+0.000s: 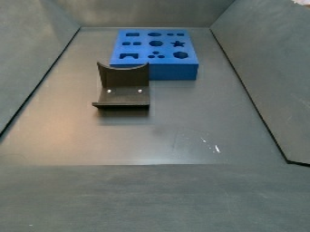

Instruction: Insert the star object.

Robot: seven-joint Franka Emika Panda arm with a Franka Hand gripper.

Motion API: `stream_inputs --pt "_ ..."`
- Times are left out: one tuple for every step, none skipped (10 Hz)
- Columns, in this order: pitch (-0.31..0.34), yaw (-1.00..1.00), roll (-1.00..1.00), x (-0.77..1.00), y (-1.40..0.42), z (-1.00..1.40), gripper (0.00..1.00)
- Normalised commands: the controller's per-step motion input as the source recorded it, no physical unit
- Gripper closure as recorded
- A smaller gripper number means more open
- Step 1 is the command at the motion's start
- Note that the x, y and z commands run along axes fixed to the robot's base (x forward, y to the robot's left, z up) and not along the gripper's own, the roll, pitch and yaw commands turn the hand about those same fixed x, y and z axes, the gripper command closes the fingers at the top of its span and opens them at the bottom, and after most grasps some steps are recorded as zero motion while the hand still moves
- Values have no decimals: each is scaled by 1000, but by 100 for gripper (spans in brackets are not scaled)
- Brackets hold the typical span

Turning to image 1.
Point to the black curved holder stand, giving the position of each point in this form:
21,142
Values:
124,86

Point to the blue shape sorting block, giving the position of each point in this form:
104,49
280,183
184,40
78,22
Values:
164,48

